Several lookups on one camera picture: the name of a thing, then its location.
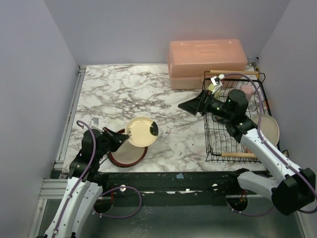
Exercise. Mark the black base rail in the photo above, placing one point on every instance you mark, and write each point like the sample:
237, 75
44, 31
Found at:
157, 189

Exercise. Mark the red rimmed cream plate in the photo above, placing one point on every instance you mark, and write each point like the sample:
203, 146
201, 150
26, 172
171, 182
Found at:
127, 155

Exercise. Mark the pink ceramic mug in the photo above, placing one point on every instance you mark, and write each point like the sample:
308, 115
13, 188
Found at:
248, 90

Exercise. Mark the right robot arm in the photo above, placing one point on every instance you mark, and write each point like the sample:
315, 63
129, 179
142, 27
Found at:
291, 187

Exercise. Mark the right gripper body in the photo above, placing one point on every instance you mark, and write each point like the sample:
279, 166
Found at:
204, 101

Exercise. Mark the pink and cream plate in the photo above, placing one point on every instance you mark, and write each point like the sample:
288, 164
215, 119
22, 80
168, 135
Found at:
270, 129

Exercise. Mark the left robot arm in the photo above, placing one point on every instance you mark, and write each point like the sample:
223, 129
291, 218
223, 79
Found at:
81, 168

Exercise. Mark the cream plate black patch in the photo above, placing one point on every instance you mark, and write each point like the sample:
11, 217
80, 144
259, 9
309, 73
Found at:
142, 131

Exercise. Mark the translucent pink storage box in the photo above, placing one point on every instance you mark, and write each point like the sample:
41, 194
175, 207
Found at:
189, 60

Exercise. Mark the black wire dish rack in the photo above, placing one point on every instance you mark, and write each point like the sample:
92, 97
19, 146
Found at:
220, 146

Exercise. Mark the yellow-green ceramic mug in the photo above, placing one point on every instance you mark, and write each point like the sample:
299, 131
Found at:
215, 90

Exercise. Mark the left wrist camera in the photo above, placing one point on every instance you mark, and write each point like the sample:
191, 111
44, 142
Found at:
94, 124

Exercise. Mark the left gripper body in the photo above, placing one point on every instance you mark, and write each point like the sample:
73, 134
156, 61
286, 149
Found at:
109, 139

